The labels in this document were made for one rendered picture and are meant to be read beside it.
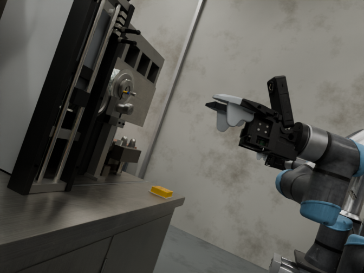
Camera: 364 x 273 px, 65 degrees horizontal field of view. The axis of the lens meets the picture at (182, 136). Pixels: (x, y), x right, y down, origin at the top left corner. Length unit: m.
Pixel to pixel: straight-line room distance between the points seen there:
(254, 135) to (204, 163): 3.36
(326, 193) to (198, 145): 3.37
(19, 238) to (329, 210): 0.58
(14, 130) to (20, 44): 0.25
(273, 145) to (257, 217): 3.27
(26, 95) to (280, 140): 0.66
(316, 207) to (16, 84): 0.81
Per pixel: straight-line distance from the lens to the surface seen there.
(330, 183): 0.67
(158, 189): 1.14
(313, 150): 0.64
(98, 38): 0.82
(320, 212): 0.67
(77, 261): 0.77
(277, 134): 0.60
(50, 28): 0.90
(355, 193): 1.55
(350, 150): 0.68
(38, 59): 0.88
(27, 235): 0.55
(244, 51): 4.19
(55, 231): 0.59
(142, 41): 1.82
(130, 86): 1.12
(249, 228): 3.88
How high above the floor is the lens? 1.13
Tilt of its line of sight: 1 degrees up
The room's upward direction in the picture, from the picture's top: 19 degrees clockwise
